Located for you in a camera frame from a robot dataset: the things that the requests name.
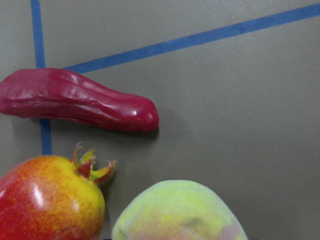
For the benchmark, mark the yellow green peach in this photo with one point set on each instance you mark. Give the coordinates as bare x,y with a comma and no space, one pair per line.
177,210

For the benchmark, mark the red chili pepper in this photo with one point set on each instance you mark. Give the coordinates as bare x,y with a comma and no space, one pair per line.
55,93

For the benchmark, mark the red yellow pomegranate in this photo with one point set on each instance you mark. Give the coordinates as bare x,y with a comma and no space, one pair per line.
52,197

